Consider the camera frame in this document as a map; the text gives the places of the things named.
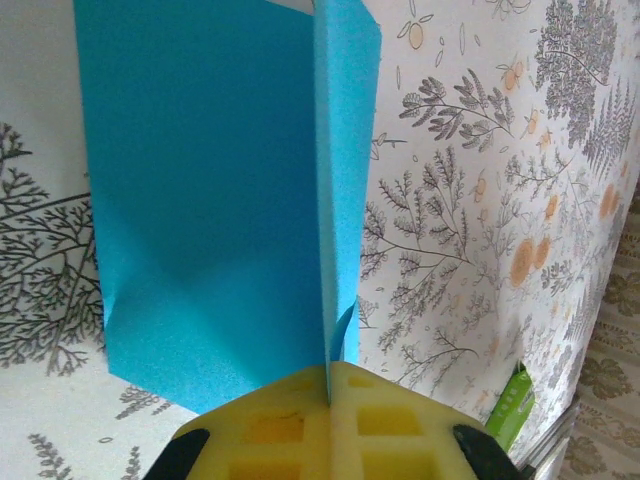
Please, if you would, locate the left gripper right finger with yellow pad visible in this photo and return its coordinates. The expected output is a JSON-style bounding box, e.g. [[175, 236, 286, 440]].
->
[[327, 362, 522, 480]]

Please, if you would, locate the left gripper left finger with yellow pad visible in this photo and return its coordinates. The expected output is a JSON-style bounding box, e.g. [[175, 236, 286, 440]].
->
[[147, 364, 332, 480]]

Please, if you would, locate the aluminium table side rail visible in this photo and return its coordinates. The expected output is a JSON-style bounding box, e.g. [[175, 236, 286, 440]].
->
[[522, 389, 591, 480]]

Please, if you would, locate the blue square paper sheet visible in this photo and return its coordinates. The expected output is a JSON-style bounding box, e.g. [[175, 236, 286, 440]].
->
[[73, 0, 382, 416]]

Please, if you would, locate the green snack packet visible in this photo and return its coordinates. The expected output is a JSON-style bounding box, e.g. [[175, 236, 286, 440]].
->
[[487, 362, 536, 451]]

